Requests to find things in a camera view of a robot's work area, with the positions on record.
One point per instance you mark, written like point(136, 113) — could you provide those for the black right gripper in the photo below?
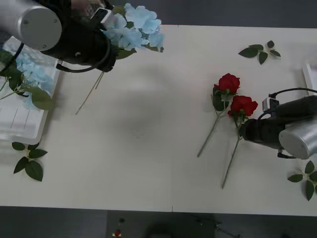
point(262, 131)

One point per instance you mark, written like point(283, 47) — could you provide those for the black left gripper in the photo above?
point(107, 55)

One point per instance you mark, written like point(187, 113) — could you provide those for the red rose with stem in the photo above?
point(229, 83)
point(244, 105)

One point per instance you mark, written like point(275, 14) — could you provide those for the pale blue flower with stem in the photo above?
point(138, 27)

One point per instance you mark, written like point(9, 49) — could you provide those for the silver and black left arm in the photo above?
point(37, 24)

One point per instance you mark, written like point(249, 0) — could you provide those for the silver and black right arm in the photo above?
point(299, 138)

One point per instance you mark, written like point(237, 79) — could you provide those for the pale blue flower with leaves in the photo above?
point(37, 79)

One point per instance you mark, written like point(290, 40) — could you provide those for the loose green leaf twig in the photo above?
point(250, 51)
point(309, 188)
point(32, 168)

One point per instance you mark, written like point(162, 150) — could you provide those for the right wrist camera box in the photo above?
point(269, 103)

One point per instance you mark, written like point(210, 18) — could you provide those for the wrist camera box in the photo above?
point(269, 103)
point(104, 15)

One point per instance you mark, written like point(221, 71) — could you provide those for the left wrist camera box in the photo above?
point(104, 15)

